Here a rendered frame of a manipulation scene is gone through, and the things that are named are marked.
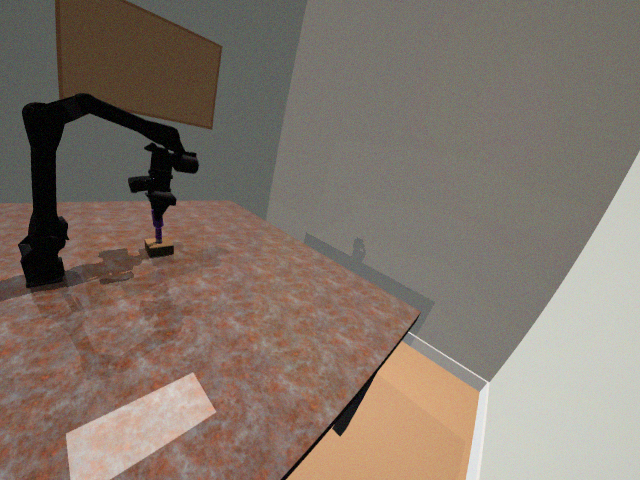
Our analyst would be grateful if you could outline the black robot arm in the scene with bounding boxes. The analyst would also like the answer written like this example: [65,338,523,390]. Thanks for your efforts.
[18,93,199,288]

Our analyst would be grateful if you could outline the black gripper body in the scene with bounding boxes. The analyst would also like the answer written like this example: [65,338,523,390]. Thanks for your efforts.
[148,167,176,206]

